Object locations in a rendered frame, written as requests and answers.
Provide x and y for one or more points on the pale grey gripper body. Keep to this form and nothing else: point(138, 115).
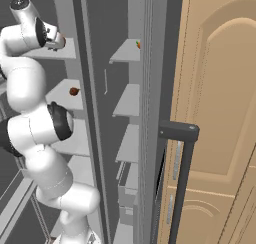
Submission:
point(55, 44)

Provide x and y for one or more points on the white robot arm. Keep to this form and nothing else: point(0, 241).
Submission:
point(28, 88)

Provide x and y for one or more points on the grey fridge shelf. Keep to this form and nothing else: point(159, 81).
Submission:
point(63, 53)
point(78, 141)
point(66, 101)

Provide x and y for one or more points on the brown chicken drumstick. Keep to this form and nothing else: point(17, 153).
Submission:
point(74, 91)

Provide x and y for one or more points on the grey freezer shelf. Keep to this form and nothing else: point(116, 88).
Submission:
point(128, 103)
point(130, 144)
point(128, 53)

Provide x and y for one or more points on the grey freezer drawer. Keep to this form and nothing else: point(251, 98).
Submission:
point(128, 188)

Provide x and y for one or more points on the grey fridge door with racks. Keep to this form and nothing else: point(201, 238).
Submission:
point(13, 201)

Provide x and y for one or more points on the reddish brown food item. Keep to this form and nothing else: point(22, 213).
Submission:
point(63, 41)

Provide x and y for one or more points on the orange carrot with green top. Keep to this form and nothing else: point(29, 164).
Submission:
point(138, 44)

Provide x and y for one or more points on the beige cupboard door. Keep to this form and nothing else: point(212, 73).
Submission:
point(216, 104)

